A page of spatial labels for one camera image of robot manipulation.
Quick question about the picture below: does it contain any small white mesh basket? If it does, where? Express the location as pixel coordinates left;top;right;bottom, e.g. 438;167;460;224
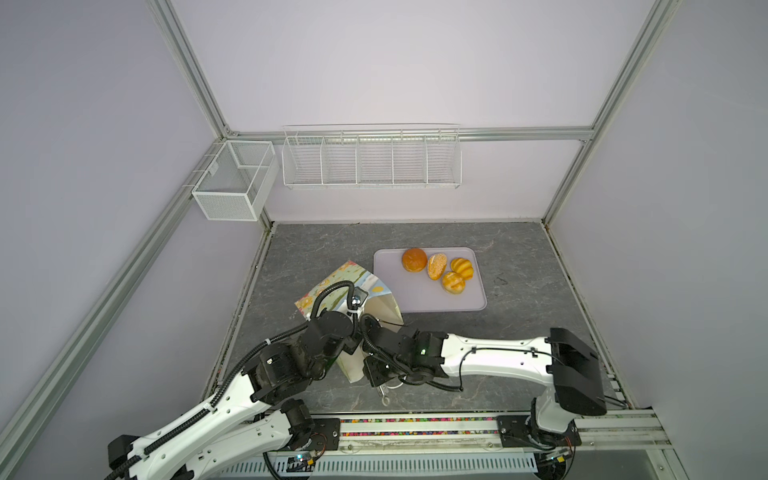
192;140;279;222

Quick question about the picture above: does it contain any oval orange fake bread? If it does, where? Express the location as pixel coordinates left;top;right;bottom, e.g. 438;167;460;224
426;252;448;281

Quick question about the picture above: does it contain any yellow fake bread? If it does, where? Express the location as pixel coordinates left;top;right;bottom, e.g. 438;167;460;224
450;258;475;281

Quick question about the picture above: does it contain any white vented cable duct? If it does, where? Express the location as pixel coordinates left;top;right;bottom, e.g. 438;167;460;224
218;452;538;479

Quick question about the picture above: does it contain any green paper gift bag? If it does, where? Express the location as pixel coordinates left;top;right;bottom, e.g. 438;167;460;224
295;261;404;383

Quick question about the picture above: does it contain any long white wire rack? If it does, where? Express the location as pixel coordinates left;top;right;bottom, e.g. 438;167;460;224
282;123;463;189

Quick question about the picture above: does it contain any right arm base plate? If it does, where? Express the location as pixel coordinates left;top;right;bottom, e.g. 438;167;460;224
496;415;582;451

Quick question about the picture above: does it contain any round brown fake bun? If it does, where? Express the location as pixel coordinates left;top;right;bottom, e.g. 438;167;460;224
401;248;428;273

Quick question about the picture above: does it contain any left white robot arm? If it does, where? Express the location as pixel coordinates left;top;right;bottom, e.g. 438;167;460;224
108;280;368;479

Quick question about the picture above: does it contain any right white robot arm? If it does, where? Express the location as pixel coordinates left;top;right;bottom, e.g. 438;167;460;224
358;314;607;450

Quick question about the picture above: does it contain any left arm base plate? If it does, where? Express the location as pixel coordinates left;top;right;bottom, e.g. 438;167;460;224
286;417;341;451

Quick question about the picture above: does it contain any round pale scored bun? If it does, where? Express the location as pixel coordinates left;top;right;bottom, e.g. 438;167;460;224
441;271;466;295

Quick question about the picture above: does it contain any lavender plastic tray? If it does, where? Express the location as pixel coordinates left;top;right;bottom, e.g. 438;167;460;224
373;247;488;314

